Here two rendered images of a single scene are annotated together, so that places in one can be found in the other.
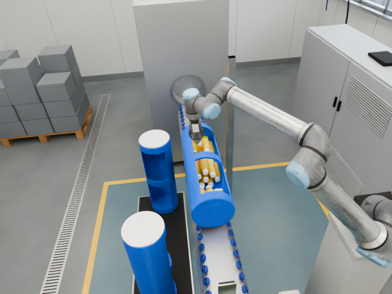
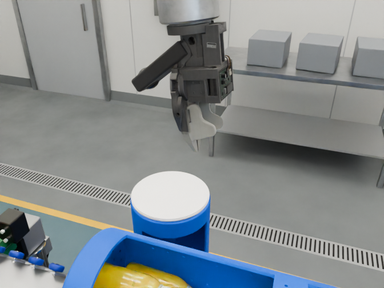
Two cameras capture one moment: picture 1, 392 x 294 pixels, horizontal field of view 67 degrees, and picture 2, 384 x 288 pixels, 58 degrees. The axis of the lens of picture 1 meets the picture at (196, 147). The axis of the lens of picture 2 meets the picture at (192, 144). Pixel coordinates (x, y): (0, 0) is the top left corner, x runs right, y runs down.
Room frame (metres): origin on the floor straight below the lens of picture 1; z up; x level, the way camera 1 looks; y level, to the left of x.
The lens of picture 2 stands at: (1.67, -0.50, 1.80)
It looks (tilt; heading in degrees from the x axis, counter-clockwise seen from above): 30 degrees down; 114
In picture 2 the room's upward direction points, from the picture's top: straight up
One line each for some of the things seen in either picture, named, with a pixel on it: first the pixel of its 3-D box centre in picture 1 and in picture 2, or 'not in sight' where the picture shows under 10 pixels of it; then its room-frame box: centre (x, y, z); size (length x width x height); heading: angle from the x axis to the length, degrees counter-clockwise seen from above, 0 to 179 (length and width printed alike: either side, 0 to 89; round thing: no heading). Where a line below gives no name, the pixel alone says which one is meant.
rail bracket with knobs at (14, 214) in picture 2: not in sight; (11, 227); (0.74, 0.08, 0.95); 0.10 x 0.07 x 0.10; 94
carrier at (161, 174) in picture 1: (160, 174); not in sight; (2.19, 0.37, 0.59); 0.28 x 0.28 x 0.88
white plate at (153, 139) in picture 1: (154, 138); not in sight; (2.19, 0.37, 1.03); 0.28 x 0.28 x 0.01
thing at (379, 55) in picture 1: (385, 58); not in sight; (2.65, -1.84, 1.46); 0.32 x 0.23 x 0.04; 4
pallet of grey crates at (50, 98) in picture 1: (38, 95); not in sight; (4.12, 2.34, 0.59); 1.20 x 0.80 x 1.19; 94
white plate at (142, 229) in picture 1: (143, 228); (170, 194); (1.21, 0.38, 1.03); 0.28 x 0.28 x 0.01
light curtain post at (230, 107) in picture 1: (229, 142); not in sight; (2.31, -0.33, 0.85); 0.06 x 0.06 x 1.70; 4
